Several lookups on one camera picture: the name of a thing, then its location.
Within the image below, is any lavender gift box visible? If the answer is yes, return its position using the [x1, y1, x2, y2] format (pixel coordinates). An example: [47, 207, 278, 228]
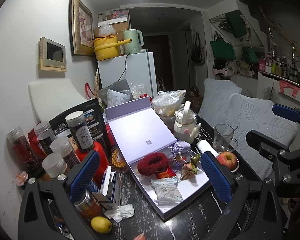
[104, 95, 212, 222]

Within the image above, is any clear plastic bag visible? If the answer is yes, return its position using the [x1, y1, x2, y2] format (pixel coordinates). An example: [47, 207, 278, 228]
[98, 23, 117, 38]

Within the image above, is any glass mug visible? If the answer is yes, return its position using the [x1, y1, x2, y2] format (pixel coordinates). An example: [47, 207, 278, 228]
[213, 124, 238, 153]

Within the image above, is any black foil pouch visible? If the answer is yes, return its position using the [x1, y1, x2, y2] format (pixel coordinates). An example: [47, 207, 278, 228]
[49, 98, 110, 153]

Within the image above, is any black power cord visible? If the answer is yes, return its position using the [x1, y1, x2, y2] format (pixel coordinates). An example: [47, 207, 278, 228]
[118, 54, 130, 82]

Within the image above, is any white printed snack packet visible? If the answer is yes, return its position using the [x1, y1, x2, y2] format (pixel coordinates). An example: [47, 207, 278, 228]
[150, 176, 184, 205]

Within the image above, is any red apple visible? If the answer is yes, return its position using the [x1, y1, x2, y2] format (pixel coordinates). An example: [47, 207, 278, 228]
[216, 152, 238, 172]

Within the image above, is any grey plastic mailer bag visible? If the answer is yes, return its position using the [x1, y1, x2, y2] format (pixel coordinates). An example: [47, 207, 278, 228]
[99, 79, 133, 110]

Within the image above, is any blue and white carton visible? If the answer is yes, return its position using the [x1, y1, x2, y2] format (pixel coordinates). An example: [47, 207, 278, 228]
[91, 165, 120, 212]

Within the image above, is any waffle snack packet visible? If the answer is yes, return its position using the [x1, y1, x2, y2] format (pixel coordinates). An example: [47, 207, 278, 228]
[111, 148, 127, 172]

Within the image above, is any lavender sachet pouch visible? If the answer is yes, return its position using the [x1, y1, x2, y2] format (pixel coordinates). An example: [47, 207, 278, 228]
[170, 141, 191, 155]

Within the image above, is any white paper roll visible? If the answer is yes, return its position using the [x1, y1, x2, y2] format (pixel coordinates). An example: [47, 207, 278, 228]
[197, 140, 219, 157]

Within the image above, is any pink cloth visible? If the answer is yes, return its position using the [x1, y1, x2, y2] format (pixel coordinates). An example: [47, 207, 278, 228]
[279, 80, 300, 98]

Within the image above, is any row of small bottles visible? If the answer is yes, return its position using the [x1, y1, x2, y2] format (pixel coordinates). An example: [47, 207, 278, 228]
[258, 52, 300, 85]

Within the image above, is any framed picture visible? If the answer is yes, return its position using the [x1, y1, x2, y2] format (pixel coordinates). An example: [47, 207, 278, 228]
[69, 0, 95, 56]

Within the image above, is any white cartoon water bottle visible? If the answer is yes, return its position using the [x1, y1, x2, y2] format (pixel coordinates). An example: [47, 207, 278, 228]
[174, 101, 202, 144]

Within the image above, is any dark hanging bag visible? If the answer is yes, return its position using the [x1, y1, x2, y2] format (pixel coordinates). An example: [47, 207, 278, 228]
[190, 32, 205, 66]

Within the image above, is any dark wooden door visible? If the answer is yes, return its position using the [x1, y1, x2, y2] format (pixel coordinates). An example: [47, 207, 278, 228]
[142, 34, 173, 92]

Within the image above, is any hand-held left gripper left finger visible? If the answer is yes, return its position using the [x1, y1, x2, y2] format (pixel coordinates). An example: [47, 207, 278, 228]
[17, 151, 102, 240]

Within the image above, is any brown bag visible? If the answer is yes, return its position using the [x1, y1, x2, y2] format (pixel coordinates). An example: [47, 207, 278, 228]
[184, 86, 203, 114]

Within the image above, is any white fridge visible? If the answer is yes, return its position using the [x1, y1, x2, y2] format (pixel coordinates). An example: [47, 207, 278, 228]
[97, 52, 157, 98]

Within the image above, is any red canister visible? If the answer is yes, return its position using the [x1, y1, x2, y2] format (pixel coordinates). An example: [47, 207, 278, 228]
[76, 141, 110, 185]

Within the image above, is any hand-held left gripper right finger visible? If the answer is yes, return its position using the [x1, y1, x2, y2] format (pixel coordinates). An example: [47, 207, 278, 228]
[201, 151, 283, 240]

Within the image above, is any wall intercom panel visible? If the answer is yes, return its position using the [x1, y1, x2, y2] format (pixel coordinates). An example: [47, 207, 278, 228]
[38, 37, 67, 72]

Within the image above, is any clear crinkled wrapper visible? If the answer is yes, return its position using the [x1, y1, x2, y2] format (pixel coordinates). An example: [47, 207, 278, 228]
[130, 83, 150, 99]

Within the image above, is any white plastic food bag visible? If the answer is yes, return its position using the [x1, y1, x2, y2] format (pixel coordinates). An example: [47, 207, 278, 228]
[152, 90, 187, 118]

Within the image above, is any cardboard box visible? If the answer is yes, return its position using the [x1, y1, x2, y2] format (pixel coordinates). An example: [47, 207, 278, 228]
[93, 21, 129, 40]

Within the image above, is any crumpled white tissue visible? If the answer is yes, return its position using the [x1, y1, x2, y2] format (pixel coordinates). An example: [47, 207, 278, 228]
[104, 204, 135, 223]

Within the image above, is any yellow lemon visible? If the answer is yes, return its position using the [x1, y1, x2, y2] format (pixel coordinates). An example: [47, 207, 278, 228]
[90, 216, 113, 233]

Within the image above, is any yellow pot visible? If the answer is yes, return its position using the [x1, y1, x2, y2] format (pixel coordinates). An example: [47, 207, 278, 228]
[92, 35, 132, 62]

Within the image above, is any red fuzzy scrunchie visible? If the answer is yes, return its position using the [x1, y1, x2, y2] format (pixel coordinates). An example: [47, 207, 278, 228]
[137, 152, 169, 176]

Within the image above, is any pale green kettle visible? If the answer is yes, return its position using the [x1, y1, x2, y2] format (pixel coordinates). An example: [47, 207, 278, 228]
[122, 29, 143, 55]

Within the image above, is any cluster of clear food jars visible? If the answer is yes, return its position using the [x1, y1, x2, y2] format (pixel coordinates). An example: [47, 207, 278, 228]
[6, 111, 103, 219]

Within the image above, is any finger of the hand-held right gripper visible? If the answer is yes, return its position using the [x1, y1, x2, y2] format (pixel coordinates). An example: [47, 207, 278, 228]
[246, 129, 300, 188]
[272, 103, 300, 131]

